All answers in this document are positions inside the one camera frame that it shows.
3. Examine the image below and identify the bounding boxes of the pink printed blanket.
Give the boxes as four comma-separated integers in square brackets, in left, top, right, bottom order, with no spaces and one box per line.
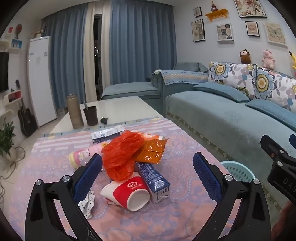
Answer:
[5,116,243,241]

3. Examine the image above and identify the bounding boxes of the red and white shelf box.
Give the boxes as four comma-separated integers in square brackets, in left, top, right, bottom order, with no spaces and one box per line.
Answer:
[3,89,22,103]

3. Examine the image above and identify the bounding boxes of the butterfly picture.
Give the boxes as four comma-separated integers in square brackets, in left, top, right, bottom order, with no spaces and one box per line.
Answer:
[264,21,287,45]

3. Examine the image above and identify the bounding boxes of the blue seat cushion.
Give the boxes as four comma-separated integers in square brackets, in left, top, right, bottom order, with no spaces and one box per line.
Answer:
[245,99,296,126]
[193,83,250,102]

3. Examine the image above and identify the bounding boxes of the polka-dot paper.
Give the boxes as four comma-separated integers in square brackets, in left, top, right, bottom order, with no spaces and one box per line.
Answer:
[77,189,96,220]

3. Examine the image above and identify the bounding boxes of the white refrigerator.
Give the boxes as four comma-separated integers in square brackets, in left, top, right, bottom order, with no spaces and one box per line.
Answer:
[28,36,58,127]

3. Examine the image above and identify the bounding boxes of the blue sofa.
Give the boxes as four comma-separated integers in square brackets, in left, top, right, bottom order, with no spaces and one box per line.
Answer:
[100,62,296,172]

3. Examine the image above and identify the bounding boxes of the red and white paper cup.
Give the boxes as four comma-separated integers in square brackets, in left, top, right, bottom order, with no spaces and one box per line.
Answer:
[100,176,151,212]

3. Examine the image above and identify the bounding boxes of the black guitar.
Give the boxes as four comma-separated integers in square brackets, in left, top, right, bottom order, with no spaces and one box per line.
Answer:
[18,97,37,137]

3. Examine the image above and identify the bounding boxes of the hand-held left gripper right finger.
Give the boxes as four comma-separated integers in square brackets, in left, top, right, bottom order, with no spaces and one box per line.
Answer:
[193,152,271,241]

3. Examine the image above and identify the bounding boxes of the yellow wall shelf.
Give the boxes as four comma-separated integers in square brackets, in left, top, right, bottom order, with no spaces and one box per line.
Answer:
[205,9,228,23]

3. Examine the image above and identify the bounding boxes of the white coffee table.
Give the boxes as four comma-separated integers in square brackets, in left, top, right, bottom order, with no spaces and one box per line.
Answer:
[50,96,162,135]

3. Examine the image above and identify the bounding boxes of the crown picture frame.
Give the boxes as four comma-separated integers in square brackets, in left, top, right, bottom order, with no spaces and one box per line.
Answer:
[245,21,259,37]

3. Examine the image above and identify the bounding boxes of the dark brown cup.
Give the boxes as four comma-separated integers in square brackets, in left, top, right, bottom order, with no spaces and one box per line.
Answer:
[83,105,99,126]

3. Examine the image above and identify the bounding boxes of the red plastic bag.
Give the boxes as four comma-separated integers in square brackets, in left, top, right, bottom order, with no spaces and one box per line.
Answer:
[101,130,145,182]

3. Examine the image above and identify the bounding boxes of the pink pig plush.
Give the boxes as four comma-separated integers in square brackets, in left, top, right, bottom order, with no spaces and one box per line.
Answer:
[262,49,276,69]

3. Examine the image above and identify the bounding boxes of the person's right hand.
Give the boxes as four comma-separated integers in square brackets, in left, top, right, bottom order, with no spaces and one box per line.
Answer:
[270,200,296,241]

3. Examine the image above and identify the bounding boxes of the striped blue armrest cover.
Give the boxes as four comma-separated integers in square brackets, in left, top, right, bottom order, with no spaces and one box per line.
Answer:
[159,70,210,85]

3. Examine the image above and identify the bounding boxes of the white and blue box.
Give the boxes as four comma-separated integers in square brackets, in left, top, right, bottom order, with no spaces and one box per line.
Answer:
[91,126,125,141]

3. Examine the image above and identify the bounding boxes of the orange snack packet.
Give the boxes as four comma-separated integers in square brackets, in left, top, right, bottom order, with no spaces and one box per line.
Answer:
[134,132,167,164]

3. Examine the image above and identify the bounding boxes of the floral pillow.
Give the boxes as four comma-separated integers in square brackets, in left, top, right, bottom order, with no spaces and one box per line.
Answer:
[251,66,296,114]
[208,61,257,100]

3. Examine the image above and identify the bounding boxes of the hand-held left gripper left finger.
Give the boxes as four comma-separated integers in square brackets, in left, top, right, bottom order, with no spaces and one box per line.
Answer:
[24,153,103,241]

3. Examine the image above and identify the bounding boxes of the pink cartoon bottle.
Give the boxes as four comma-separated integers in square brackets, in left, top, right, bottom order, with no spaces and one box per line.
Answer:
[69,142,109,168]

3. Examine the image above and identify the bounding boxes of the floor cables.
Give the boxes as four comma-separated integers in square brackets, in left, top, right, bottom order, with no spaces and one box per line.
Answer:
[0,146,26,202]

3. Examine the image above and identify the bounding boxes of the brown monkey plush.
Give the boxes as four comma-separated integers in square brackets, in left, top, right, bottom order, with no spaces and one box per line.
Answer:
[239,49,252,65]

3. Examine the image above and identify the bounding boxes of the tall black picture frame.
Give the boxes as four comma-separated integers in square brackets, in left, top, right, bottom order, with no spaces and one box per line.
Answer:
[191,19,206,42]

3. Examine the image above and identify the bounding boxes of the black television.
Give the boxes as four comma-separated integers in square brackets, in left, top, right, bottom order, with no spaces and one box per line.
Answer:
[0,52,10,93]

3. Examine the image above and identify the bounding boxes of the brown thermos flask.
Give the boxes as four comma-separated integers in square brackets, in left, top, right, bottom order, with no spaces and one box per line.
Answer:
[65,94,85,129]

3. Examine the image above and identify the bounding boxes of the newspaper print canvas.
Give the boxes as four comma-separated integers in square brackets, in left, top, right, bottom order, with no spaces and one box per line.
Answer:
[216,23,234,43]

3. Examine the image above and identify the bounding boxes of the green potted plant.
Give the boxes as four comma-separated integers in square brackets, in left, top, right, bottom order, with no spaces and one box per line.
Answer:
[0,117,16,158]

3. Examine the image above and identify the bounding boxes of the blue milk carton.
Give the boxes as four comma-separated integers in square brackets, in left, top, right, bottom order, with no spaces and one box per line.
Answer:
[135,161,171,204]

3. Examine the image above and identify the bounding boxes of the cream curtain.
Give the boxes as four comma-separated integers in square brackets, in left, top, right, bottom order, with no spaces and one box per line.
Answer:
[82,1,96,105]
[101,0,112,88]

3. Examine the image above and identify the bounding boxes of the light blue plastic basket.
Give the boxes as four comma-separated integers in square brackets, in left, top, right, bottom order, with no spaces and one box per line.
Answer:
[220,160,256,183]

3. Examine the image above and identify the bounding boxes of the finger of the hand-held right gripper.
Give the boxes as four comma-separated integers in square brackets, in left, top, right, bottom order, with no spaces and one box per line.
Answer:
[260,134,287,163]

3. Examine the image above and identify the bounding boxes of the large floral picture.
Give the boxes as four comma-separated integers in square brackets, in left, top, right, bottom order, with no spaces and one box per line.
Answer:
[233,0,267,18]

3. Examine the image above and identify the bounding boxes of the yellow plush toy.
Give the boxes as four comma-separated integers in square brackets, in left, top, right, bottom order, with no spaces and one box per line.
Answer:
[289,51,296,77]

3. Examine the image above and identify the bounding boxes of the white wall shelf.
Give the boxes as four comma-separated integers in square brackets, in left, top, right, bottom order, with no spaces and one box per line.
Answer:
[0,32,23,55]

